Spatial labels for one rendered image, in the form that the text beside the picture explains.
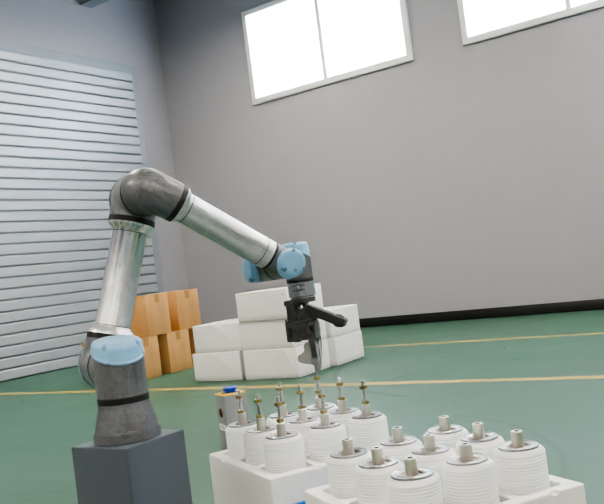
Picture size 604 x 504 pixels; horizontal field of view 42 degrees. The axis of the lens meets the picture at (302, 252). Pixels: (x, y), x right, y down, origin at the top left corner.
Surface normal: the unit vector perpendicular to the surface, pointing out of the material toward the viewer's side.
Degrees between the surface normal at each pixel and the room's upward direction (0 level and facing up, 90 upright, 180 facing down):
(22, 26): 90
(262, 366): 90
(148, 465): 90
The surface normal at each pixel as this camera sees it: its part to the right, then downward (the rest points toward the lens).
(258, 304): -0.55, 0.05
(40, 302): 0.82, -0.12
